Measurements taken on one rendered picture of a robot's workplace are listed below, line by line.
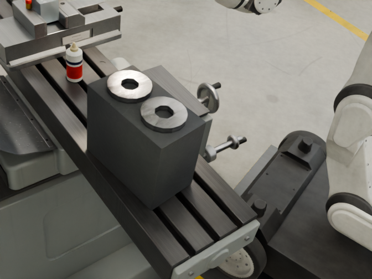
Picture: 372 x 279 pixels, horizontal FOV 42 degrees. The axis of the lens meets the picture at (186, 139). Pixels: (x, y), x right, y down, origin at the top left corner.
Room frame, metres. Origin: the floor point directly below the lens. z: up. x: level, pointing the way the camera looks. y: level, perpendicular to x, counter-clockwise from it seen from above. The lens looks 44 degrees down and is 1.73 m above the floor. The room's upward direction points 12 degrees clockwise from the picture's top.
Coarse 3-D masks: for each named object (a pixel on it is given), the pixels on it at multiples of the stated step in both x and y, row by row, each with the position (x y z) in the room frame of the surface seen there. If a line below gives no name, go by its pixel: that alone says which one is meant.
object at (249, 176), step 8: (264, 152) 1.38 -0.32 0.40; (272, 152) 1.39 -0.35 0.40; (264, 160) 1.34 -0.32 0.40; (256, 168) 1.29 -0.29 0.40; (248, 176) 1.24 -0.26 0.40; (256, 176) 1.25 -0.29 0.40; (240, 184) 1.19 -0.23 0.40; (248, 184) 1.20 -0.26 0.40; (240, 192) 1.15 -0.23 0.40; (208, 272) 0.80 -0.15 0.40; (216, 272) 0.81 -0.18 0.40; (264, 272) 0.84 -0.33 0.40
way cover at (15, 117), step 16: (0, 80) 0.97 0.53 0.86; (0, 96) 0.90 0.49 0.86; (16, 96) 0.92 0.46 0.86; (0, 112) 0.84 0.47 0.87; (16, 112) 0.86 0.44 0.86; (0, 128) 0.78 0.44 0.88; (16, 128) 0.80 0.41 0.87; (32, 128) 0.82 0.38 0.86; (0, 144) 0.70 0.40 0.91; (16, 144) 0.74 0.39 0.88; (32, 144) 0.76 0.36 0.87; (48, 144) 0.78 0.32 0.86
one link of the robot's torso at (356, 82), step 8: (368, 40) 0.99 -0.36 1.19; (368, 48) 0.99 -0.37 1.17; (360, 56) 1.00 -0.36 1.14; (368, 56) 0.99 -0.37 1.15; (360, 64) 0.99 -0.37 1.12; (368, 64) 0.99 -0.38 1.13; (360, 72) 0.99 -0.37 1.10; (368, 72) 0.98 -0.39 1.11; (352, 80) 0.99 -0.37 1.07; (360, 80) 0.99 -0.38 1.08; (368, 80) 0.98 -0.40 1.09; (344, 88) 0.99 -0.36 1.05; (352, 88) 0.98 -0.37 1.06; (360, 88) 0.97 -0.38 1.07; (368, 88) 0.96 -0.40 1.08; (336, 96) 0.99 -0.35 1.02; (344, 96) 0.97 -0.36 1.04; (368, 96) 0.95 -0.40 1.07; (336, 104) 0.98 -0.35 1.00
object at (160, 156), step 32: (96, 96) 0.71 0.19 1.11; (128, 96) 0.70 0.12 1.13; (160, 96) 0.72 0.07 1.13; (96, 128) 0.71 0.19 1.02; (128, 128) 0.65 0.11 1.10; (160, 128) 0.63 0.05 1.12; (192, 128) 0.66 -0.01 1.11; (128, 160) 0.64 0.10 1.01; (160, 160) 0.60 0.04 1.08; (192, 160) 0.68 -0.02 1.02; (160, 192) 0.61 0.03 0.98
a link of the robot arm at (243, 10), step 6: (216, 0) 1.12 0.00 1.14; (222, 0) 1.11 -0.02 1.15; (228, 0) 1.11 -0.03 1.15; (234, 0) 1.12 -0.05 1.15; (240, 0) 1.13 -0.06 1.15; (246, 0) 1.14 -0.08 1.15; (252, 0) 1.13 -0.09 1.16; (228, 6) 1.13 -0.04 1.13; (234, 6) 1.13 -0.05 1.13; (240, 6) 1.14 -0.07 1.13; (246, 6) 1.13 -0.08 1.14; (252, 6) 1.13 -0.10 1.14; (246, 12) 1.15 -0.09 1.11; (252, 12) 1.15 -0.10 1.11; (258, 12) 1.13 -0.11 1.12
